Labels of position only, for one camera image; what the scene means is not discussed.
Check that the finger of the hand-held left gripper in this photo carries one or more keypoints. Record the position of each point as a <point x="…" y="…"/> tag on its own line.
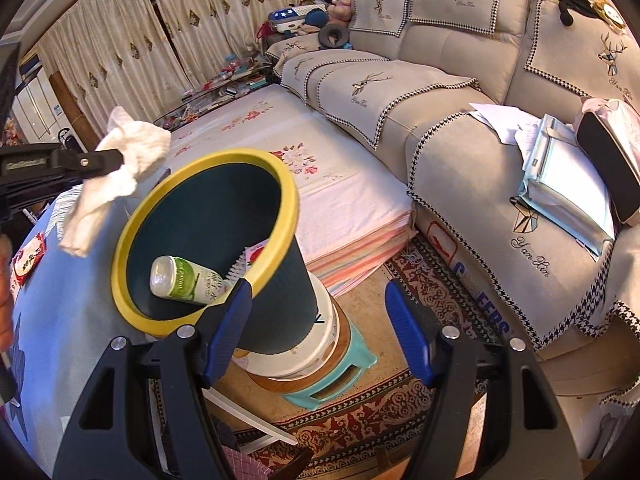
<point x="65" y="164"/>
<point x="25" y="197"/>

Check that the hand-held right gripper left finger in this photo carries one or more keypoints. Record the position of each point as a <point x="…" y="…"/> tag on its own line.
<point x="227" y="330"/>

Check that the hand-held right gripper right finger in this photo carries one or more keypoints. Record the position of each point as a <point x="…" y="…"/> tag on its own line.
<point x="407" y="335"/>

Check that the green label plastic bottle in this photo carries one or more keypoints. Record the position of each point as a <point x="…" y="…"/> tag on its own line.
<point x="185" y="280"/>

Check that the white tissue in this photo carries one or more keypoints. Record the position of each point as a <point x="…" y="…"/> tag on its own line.
<point x="135" y="145"/>

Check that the pink milk carton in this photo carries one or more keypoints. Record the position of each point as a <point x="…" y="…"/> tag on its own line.
<point x="256" y="254"/>

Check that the dark bin with yellow rim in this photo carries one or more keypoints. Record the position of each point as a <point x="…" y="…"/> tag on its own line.
<point x="210" y="210"/>

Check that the person's left hand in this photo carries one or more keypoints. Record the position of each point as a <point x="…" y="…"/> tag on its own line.
<point x="6" y="290"/>

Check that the brown wooden board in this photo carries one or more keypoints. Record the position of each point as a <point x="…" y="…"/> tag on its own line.
<point x="72" y="110"/>

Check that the teal plastic stool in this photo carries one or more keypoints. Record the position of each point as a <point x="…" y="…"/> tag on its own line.
<point x="352" y="360"/>

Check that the red white wrapper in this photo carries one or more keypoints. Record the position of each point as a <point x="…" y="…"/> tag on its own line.
<point x="29" y="260"/>

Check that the white standing air conditioner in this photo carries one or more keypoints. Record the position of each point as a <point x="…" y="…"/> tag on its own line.
<point x="35" y="105"/>

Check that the red patterned rug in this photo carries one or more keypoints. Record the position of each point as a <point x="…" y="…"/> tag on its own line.
<point x="380" y="410"/>

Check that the white plastic bucket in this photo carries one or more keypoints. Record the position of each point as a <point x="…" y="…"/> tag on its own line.
<point x="325" y="330"/>

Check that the round wooden board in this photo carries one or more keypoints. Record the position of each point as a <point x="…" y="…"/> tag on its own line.
<point x="295" y="385"/>

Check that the blue table cover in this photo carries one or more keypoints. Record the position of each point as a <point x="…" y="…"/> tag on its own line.
<point x="60" y="310"/>

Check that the printed cardboard sheet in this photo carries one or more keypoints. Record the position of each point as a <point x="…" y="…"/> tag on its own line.
<point x="450" y="255"/>

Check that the beige embroidered curtain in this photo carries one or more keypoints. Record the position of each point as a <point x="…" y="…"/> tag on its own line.
<point x="225" y="10"/>
<point x="100" y="35"/>

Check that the pink plaid cloth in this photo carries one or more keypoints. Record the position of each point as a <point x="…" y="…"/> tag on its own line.
<point x="245" y="465"/>

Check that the cluttered glass coffee table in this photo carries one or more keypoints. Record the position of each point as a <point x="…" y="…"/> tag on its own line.
<point x="225" y="87"/>

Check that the floral sheet mattress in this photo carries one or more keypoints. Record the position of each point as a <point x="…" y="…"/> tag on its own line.
<point x="325" y="170"/>

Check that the light blue plastic folder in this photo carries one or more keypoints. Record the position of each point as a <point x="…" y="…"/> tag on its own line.
<point x="570" y="185"/>

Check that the beige sofa with deer covers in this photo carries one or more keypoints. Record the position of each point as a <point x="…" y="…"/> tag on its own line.
<point x="450" y="110"/>

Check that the white loose papers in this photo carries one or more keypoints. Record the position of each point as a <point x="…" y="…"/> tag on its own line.
<point x="505" y="122"/>

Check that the pink black bag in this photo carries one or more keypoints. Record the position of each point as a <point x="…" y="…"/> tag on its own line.
<point x="607" y="155"/>

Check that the blue star print cushion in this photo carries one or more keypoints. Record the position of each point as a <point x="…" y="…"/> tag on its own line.
<point x="295" y="19"/>

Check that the yellow round plush clock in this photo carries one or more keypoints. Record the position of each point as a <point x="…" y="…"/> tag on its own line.
<point x="611" y="14"/>

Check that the white table frame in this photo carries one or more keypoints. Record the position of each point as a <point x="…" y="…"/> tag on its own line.
<point x="250" y="417"/>

